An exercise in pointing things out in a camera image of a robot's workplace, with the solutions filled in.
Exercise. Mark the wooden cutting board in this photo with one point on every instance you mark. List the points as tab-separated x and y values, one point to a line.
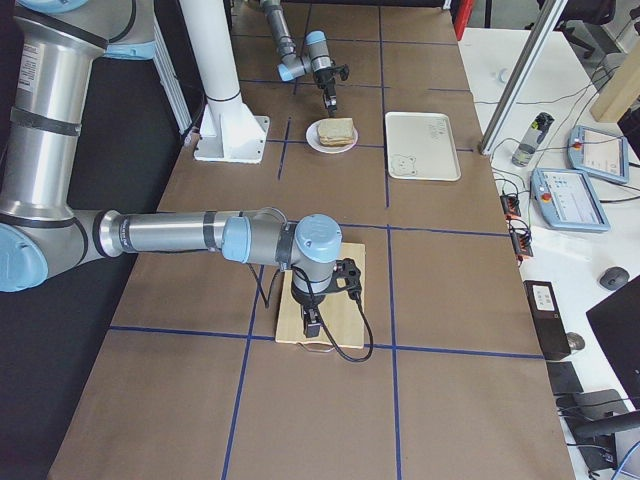
339	312

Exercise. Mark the teach pendant near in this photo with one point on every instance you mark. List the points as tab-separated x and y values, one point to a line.
567	200

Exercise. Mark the clear water bottle black lid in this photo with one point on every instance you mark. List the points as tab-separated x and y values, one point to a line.
532	139

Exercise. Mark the black box white label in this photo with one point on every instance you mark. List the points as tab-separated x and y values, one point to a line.
547	320

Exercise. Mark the cream bear tray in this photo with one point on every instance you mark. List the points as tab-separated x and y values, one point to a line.
420	146

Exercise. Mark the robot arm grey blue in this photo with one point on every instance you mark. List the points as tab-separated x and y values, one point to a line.
317	60
41	236

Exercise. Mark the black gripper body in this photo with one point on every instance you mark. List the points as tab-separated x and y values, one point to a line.
325	80
306	300

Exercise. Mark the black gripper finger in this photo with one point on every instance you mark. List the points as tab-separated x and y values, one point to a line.
330	99
312	323

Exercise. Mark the white round plate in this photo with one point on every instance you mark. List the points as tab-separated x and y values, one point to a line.
313	140

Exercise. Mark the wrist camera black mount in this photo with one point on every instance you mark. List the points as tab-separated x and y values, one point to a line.
342	71
346	277

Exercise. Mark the orange black usb hub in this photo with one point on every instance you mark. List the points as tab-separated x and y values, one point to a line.
518	229

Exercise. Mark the black monitor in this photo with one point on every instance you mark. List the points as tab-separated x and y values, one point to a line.
615	323

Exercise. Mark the black computer mouse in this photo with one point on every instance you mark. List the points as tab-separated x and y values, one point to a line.
614	278

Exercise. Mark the white pillar with base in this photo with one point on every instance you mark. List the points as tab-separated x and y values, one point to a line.
229	131

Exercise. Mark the aluminium frame post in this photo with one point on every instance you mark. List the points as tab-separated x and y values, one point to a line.
538	35

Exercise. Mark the teach pendant far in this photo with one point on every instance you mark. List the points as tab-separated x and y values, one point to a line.
599	154

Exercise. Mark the teach pendant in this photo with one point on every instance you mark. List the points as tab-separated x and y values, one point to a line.
567	200
599	154

